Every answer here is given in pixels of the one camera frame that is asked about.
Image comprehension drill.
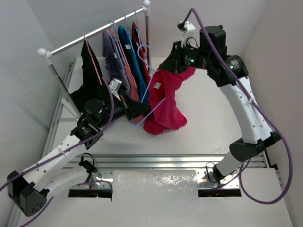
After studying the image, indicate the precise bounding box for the blue hanger in red shirt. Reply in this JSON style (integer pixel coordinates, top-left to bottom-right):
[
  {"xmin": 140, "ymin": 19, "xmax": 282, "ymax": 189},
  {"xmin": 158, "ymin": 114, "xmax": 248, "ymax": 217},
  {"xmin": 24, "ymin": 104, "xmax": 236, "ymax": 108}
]
[{"xmin": 134, "ymin": 9, "xmax": 142, "ymax": 46}]

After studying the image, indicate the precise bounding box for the blue hanger in teal shirt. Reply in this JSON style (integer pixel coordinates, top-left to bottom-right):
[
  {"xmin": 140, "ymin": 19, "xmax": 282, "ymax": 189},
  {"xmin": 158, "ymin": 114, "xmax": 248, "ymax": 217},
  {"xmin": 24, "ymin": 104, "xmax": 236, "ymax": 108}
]
[{"xmin": 124, "ymin": 14, "xmax": 134, "ymax": 53}]

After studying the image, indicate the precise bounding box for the silver clothes rack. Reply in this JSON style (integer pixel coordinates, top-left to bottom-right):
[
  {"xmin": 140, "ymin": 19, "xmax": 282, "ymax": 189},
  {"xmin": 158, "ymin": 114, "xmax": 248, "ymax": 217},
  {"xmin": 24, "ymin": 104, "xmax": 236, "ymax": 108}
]
[{"xmin": 37, "ymin": 0, "xmax": 151, "ymax": 118}]

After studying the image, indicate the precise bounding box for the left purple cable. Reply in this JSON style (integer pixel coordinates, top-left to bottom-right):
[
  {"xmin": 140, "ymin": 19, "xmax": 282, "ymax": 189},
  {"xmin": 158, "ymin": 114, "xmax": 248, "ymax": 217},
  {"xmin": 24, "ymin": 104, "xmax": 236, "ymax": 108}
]
[{"xmin": 0, "ymin": 76, "xmax": 115, "ymax": 227}]

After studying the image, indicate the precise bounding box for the dark red t-shirt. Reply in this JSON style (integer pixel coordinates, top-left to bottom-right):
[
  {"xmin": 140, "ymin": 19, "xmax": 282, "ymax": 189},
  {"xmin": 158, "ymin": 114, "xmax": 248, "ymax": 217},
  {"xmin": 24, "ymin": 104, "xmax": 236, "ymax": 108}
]
[{"xmin": 131, "ymin": 22, "xmax": 151, "ymax": 86}]

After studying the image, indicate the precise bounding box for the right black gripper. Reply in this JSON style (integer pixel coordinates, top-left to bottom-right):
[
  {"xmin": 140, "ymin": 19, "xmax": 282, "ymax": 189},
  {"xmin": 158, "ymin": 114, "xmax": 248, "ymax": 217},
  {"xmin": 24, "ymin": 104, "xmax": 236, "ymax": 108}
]
[{"xmin": 160, "ymin": 41, "xmax": 212, "ymax": 76}]

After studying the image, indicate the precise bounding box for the blue hanger in purple shirt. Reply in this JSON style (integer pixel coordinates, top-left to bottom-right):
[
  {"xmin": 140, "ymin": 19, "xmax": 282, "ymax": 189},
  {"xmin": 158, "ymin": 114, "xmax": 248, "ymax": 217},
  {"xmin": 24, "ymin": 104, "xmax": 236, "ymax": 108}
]
[{"xmin": 109, "ymin": 20, "xmax": 126, "ymax": 70}]

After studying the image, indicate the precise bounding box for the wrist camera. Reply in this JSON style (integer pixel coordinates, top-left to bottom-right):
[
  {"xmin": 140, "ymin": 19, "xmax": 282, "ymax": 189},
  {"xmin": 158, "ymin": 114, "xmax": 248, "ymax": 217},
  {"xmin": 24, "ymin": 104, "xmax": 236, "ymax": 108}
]
[
  {"xmin": 177, "ymin": 21, "xmax": 196, "ymax": 47},
  {"xmin": 109, "ymin": 78, "xmax": 122, "ymax": 95}
]

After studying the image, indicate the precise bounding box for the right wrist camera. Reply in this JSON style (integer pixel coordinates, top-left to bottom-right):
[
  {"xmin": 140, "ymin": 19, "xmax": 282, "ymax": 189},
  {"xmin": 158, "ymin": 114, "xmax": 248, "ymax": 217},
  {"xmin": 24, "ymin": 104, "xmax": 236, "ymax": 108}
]
[{"xmin": 177, "ymin": 21, "xmax": 196, "ymax": 47}]

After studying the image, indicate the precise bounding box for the light blue wire hanger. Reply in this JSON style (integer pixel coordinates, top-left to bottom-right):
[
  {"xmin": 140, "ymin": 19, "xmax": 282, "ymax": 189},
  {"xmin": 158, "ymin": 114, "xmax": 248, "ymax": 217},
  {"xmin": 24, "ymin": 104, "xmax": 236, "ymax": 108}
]
[{"xmin": 130, "ymin": 44, "xmax": 166, "ymax": 127}]

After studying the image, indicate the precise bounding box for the salmon pink t-shirt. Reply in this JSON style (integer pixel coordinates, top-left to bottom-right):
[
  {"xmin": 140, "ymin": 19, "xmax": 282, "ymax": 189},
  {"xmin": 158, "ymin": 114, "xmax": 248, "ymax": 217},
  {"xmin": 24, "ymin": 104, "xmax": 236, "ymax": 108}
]
[{"xmin": 107, "ymin": 28, "xmax": 146, "ymax": 123}]

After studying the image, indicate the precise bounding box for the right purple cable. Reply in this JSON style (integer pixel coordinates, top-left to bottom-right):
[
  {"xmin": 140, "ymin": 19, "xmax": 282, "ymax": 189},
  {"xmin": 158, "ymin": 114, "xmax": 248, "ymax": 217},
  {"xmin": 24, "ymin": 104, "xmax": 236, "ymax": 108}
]
[{"xmin": 182, "ymin": 8, "xmax": 294, "ymax": 205}]

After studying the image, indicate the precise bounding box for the magenta t-shirt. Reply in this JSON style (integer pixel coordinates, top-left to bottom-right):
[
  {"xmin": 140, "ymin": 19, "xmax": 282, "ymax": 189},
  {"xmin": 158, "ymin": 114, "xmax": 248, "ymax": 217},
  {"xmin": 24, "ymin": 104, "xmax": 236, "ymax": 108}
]
[{"xmin": 143, "ymin": 68, "xmax": 196, "ymax": 135}]

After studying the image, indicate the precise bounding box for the purple t-shirt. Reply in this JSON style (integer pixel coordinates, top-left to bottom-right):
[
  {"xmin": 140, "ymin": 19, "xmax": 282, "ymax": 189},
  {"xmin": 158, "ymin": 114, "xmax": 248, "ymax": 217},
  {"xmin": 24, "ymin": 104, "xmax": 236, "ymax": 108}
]
[{"xmin": 102, "ymin": 29, "xmax": 131, "ymax": 96}]

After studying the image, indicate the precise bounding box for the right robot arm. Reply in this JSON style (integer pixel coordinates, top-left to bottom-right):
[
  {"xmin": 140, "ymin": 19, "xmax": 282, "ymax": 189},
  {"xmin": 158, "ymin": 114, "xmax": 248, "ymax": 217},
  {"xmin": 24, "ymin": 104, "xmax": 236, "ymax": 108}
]
[{"xmin": 160, "ymin": 22, "xmax": 281, "ymax": 183}]

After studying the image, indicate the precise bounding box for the teal t-shirt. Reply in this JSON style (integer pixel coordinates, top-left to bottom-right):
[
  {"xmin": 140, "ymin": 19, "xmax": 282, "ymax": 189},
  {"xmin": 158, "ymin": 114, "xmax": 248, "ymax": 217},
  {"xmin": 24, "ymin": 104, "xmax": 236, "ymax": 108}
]
[{"xmin": 118, "ymin": 25, "xmax": 149, "ymax": 104}]

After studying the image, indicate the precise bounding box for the pink wire hanger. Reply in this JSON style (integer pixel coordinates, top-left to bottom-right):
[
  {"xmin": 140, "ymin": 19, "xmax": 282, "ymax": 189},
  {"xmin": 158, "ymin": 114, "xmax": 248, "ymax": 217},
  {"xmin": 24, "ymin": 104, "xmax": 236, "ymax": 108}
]
[{"xmin": 83, "ymin": 34, "xmax": 103, "ymax": 86}]

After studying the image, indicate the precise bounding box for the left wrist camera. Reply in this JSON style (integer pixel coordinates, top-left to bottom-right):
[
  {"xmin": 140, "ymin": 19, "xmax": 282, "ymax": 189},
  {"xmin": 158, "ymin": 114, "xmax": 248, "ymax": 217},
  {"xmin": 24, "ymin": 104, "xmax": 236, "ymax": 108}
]
[{"xmin": 109, "ymin": 78, "xmax": 122, "ymax": 95}]

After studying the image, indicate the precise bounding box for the black t-shirt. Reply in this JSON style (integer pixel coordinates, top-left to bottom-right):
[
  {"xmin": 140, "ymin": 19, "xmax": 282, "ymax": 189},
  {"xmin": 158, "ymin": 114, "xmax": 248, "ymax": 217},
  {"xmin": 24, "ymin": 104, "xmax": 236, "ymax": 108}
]
[{"xmin": 71, "ymin": 42, "xmax": 111, "ymax": 113}]

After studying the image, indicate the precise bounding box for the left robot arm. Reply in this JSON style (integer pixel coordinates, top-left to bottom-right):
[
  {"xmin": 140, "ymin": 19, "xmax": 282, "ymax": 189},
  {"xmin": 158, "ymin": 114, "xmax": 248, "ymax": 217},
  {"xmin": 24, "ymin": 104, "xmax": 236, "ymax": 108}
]
[{"xmin": 5, "ymin": 94, "xmax": 151, "ymax": 217}]

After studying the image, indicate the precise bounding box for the purple cable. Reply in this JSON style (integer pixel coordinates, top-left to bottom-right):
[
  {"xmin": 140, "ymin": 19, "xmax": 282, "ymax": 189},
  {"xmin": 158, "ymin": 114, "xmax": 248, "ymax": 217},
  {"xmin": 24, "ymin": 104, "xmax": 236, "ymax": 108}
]
[
  {"xmin": 182, "ymin": 8, "xmax": 294, "ymax": 205},
  {"xmin": 0, "ymin": 76, "xmax": 115, "ymax": 227}
]

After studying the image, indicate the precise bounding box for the aluminium rail frame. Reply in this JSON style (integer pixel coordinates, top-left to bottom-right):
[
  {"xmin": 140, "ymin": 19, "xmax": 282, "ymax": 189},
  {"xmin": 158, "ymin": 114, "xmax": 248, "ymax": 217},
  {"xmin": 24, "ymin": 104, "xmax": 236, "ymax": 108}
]
[{"xmin": 8, "ymin": 70, "xmax": 292, "ymax": 227}]

